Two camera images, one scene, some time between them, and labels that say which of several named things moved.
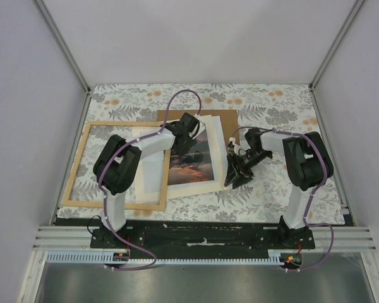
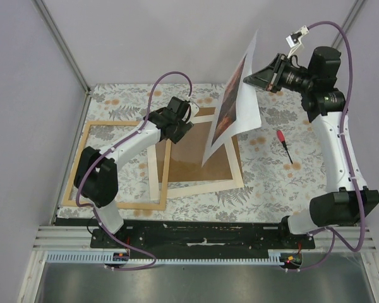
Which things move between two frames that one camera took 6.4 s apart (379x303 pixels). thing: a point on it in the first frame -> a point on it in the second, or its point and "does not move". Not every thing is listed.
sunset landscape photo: [194, 165] -> [238, 112]
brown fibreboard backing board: [228, 119] -> [187, 154]
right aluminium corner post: [356, 6] does not move
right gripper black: [232, 174] -> [270, 79]
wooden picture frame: [81, 144] does not move
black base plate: [201, 237] does not move
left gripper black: [182, 151] -> [185, 127]
